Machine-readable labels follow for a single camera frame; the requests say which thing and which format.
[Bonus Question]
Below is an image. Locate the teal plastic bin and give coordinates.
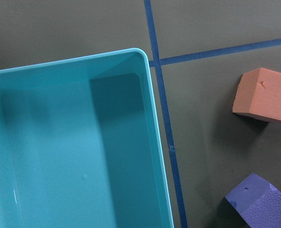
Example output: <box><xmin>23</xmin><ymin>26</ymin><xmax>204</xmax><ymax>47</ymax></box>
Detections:
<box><xmin>0</xmin><ymin>48</ymin><xmax>174</xmax><ymax>228</ymax></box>

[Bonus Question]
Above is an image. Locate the left blue tape line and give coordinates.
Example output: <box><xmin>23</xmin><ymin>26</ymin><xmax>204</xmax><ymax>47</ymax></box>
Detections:
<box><xmin>144</xmin><ymin>0</ymin><xmax>188</xmax><ymax>228</ymax></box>

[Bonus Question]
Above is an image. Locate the purple foam block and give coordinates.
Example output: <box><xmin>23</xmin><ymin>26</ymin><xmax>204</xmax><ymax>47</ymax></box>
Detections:
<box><xmin>225</xmin><ymin>173</ymin><xmax>281</xmax><ymax>228</ymax></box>

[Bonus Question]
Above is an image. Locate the long blue tape line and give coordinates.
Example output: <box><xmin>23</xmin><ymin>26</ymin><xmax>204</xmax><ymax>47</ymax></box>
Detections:
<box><xmin>159</xmin><ymin>38</ymin><xmax>281</xmax><ymax>66</ymax></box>

